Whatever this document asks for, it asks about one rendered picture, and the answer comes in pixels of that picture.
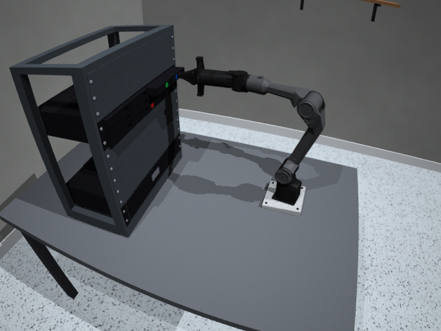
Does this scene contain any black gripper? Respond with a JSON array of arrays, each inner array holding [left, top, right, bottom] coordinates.
[[177, 57, 214, 97]]

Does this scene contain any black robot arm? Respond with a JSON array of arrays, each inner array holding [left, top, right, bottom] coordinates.
[[212, 70, 326, 205]]

